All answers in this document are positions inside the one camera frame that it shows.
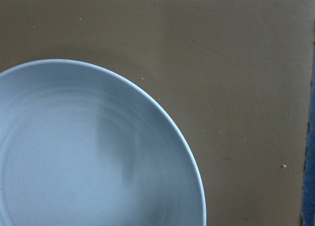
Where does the light blue plate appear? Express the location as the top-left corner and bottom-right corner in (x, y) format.
(0, 59), (206, 226)

